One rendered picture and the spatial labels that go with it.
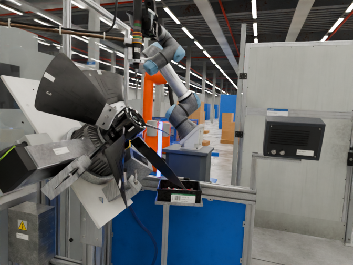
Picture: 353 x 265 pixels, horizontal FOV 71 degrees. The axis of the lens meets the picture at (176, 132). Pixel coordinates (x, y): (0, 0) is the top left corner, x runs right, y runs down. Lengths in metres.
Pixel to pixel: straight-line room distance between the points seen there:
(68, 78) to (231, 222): 1.09
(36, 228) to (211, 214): 0.87
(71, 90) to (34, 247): 0.63
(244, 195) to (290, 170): 1.53
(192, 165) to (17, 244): 0.99
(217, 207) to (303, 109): 1.68
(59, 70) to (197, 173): 1.06
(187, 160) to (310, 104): 1.62
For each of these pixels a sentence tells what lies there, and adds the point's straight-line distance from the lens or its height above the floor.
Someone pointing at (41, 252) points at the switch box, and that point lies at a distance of 1.21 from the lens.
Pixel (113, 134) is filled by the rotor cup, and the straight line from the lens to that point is 1.01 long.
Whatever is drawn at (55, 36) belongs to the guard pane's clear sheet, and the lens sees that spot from 1.84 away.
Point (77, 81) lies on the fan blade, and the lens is 0.93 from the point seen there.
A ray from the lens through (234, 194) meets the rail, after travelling 1.42.
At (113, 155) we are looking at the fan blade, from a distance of 0.74.
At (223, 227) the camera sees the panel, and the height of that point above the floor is 0.62.
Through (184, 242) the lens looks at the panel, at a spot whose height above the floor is 0.49.
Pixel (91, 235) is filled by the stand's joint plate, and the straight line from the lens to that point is 1.12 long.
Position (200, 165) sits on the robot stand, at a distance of 1.62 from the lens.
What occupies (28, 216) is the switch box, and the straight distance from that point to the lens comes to 1.17.
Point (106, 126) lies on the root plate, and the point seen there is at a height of 1.18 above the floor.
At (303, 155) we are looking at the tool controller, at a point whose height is 1.07.
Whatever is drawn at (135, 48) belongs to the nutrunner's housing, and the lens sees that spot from 1.13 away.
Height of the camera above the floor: 1.26
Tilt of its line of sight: 5 degrees down
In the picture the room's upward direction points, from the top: 3 degrees clockwise
